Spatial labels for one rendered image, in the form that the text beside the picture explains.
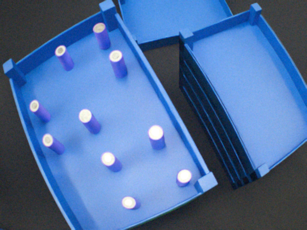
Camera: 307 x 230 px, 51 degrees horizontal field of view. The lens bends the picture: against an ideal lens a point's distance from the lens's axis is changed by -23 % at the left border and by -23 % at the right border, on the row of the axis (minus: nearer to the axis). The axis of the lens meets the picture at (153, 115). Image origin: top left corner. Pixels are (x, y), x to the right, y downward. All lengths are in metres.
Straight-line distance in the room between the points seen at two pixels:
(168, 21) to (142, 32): 0.08
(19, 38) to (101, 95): 0.66
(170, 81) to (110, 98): 0.44
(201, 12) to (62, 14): 0.42
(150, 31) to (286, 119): 0.48
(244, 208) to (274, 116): 0.31
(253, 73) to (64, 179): 0.42
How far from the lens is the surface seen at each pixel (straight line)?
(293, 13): 1.19
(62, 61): 0.55
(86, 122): 0.49
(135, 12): 1.08
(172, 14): 1.07
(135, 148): 0.54
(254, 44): 0.79
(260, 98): 0.74
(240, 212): 0.95
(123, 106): 0.55
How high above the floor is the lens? 0.93
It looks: 75 degrees down
